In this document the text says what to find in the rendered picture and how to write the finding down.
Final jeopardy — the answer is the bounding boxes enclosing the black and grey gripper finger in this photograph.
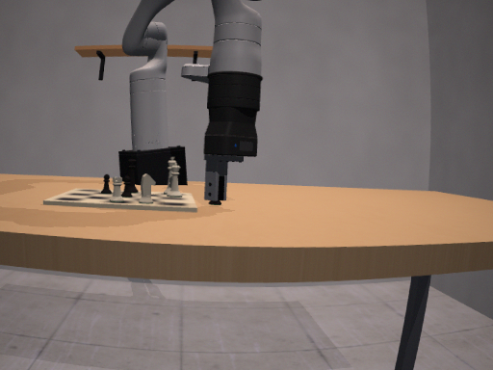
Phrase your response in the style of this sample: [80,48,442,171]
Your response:
[204,154,234,201]
[219,156,244,200]

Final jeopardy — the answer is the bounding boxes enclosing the black and cream chessboard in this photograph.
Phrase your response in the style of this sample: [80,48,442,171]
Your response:
[43,188,197,212]

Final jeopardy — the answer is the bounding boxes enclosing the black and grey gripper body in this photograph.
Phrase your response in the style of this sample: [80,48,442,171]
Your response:
[181,40,263,157]

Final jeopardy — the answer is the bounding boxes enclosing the white knight chess piece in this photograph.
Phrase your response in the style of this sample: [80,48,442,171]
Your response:
[139,174,156,204]

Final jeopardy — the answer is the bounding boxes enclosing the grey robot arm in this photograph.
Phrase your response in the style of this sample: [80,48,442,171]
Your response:
[122,0,262,151]

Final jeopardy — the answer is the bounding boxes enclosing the white rook chess piece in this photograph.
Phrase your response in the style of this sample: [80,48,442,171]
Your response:
[110,177,124,202]

